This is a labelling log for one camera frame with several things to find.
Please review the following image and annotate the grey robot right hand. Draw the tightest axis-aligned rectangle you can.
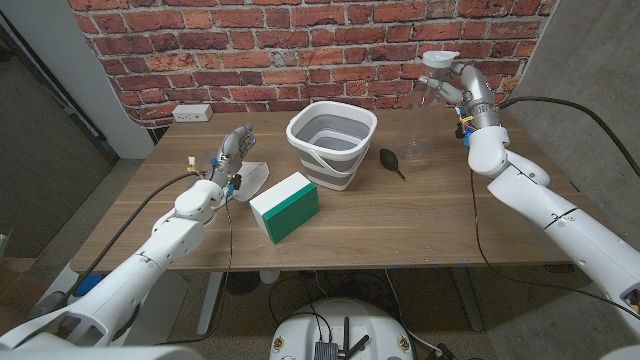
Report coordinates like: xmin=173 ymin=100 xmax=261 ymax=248
xmin=419 ymin=62 xmax=501 ymax=131

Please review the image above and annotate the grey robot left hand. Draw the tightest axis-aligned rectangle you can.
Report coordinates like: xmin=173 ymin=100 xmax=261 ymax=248
xmin=209 ymin=124 xmax=257 ymax=186

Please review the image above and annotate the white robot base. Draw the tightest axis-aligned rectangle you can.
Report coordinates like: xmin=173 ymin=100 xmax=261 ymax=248
xmin=269 ymin=298 xmax=415 ymax=360

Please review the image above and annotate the white grey collapsible bucket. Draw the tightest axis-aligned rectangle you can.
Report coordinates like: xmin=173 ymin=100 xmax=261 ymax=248
xmin=285 ymin=100 xmax=379 ymax=192

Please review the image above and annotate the white cloth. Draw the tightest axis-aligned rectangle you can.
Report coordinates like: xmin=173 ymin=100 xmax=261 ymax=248
xmin=232 ymin=160 xmax=271 ymax=203

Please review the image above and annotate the white power outlet strip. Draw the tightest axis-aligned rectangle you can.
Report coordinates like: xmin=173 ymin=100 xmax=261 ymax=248
xmin=171 ymin=103 xmax=214 ymax=124

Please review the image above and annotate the green and white box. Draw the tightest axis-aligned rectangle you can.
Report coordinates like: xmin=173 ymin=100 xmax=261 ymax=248
xmin=248 ymin=171 xmax=320 ymax=245

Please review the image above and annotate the red brick printed backdrop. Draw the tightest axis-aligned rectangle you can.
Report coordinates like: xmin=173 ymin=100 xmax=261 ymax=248
xmin=67 ymin=0 xmax=559 ymax=129

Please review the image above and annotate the black rubber bulb blower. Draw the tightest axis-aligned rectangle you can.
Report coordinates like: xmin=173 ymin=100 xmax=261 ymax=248
xmin=378 ymin=148 xmax=407 ymax=182

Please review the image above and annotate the white table leg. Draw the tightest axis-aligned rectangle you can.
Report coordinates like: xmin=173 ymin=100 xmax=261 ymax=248
xmin=197 ymin=272 xmax=224 ymax=336

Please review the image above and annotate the blue floor object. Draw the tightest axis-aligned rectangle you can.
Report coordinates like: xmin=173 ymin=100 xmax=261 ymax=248
xmin=74 ymin=273 xmax=104 ymax=296

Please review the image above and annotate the grey table leg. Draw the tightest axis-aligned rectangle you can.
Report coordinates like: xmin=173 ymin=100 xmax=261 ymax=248
xmin=449 ymin=267 xmax=485 ymax=332

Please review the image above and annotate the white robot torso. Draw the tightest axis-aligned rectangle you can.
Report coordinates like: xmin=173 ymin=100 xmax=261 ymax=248
xmin=0 ymin=343 xmax=640 ymax=360

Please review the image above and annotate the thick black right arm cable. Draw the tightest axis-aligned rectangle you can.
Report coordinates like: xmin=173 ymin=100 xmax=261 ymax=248
xmin=498 ymin=95 xmax=640 ymax=179

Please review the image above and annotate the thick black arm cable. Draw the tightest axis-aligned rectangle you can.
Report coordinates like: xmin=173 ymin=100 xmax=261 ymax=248
xmin=29 ymin=171 xmax=201 ymax=321
xmin=498 ymin=95 xmax=640 ymax=179

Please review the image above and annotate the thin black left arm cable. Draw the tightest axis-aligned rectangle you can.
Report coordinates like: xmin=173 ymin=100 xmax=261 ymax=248
xmin=157 ymin=194 xmax=235 ymax=347

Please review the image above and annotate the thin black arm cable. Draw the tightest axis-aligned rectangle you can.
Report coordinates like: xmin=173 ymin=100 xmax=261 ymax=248
xmin=468 ymin=168 xmax=640 ymax=322
xmin=157 ymin=194 xmax=235 ymax=347

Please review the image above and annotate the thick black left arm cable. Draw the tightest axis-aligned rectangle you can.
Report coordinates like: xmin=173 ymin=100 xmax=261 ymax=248
xmin=29 ymin=171 xmax=201 ymax=321

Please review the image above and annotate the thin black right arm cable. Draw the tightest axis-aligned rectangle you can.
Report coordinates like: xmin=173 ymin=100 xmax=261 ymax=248
xmin=468 ymin=168 xmax=640 ymax=322

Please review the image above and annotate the black floor cable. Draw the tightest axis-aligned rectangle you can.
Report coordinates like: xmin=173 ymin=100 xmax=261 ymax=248
xmin=268 ymin=276 xmax=331 ymax=346

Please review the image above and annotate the white floor cable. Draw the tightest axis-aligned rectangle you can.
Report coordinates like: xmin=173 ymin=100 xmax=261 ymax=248
xmin=383 ymin=269 xmax=444 ymax=357

